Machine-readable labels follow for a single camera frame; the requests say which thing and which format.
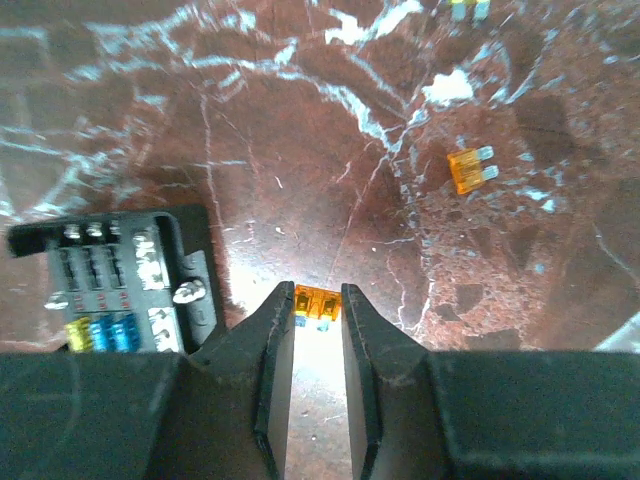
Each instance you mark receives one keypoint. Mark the orange blade fuse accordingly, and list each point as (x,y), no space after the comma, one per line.
(467,169)
(316,308)

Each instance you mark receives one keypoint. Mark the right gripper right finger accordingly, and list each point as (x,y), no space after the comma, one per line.
(420,414)

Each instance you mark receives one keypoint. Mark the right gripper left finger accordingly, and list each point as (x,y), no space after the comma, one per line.
(220,413)

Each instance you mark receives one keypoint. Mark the black fuse box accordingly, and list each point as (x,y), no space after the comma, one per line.
(130,281)

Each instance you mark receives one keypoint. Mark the yellow blade fuse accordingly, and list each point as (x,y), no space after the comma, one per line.
(459,9)

